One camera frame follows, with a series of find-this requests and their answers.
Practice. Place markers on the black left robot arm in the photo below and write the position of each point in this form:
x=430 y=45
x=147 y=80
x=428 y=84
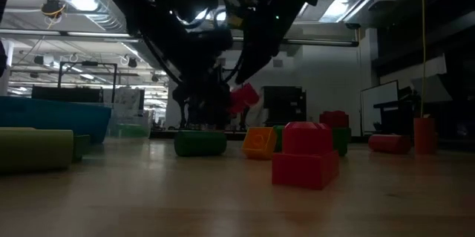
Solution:
x=156 y=3

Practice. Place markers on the dark green cylinder block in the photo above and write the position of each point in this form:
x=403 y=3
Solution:
x=200 y=143

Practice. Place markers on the black long box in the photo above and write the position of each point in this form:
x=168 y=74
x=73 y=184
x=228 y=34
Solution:
x=67 y=94

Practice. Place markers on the clear plastic bin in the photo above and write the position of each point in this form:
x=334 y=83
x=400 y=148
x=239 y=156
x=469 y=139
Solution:
x=144 y=120

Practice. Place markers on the black desk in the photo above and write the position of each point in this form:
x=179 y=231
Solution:
x=397 y=116

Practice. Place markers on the black aluminium table frame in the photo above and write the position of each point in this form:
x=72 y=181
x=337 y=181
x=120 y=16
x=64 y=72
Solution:
x=167 y=134

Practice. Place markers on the blue plastic bin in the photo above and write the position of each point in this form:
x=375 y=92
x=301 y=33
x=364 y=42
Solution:
x=52 y=118

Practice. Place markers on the grey horizontal bar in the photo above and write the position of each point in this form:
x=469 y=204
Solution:
x=319 y=42

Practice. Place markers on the light green cylinder block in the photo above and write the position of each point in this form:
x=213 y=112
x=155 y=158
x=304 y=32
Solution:
x=35 y=151

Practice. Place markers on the silver spiral duct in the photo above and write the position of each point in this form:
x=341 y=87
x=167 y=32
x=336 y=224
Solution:
x=107 y=18

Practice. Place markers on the whiteboard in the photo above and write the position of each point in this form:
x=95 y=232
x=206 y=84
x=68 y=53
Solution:
x=379 y=105

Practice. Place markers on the red double block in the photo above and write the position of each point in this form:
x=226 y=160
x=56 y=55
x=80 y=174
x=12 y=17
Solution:
x=304 y=162
x=245 y=97

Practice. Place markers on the dark red block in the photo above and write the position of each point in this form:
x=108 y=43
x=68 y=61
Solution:
x=334 y=119

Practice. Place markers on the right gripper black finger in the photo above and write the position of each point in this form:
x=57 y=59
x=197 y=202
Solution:
x=250 y=67

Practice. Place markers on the black cabinet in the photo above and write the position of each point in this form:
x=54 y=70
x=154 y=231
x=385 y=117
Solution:
x=284 y=105

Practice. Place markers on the yellow small block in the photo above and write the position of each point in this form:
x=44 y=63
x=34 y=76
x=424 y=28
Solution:
x=259 y=143

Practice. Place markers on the black frame stand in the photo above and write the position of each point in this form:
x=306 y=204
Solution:
x=89 y=63

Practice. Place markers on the red cylinder block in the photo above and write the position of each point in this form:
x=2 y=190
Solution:
x=389 y=143

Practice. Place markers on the orange cylinder block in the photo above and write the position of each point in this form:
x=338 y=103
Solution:
x=424 y=134

